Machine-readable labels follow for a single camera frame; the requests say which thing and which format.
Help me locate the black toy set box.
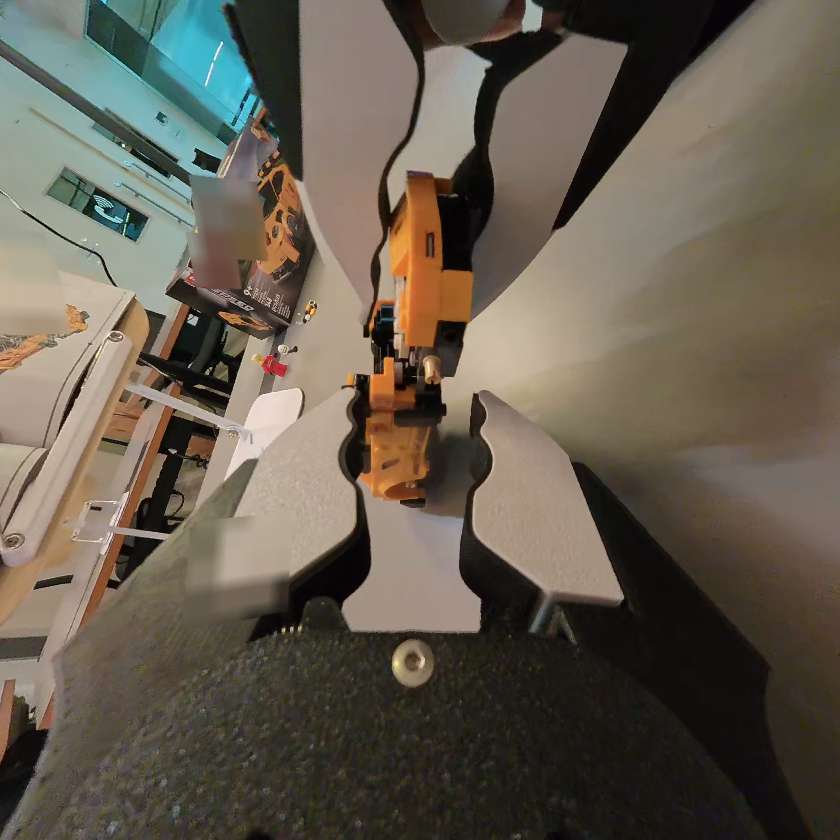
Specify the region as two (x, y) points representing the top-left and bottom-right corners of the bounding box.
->
(164, 115), (318, 341)

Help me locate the person's right hand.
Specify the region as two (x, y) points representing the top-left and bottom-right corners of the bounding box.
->
(486, 0), (528, 46)

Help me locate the dark wall sign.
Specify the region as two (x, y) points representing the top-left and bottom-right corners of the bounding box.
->
(46, 167), (150, 244)

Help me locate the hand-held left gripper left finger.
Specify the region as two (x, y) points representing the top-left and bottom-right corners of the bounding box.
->
(233, 388), (373, 599)

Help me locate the black wall cable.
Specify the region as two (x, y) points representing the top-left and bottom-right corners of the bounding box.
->
(0, 189), (119, 287)

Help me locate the orange toy brick car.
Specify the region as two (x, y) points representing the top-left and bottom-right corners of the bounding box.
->
(346, 169), (475, 509)

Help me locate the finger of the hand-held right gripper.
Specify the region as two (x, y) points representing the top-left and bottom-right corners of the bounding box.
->
(471, 31), (629, 321)
(297, 0), (427, 327)

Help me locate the white book stand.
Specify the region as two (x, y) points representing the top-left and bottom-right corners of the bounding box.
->
(0, 268), (307, 626)

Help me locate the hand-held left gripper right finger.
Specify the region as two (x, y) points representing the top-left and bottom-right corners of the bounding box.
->
(459, 390), (626, 608)

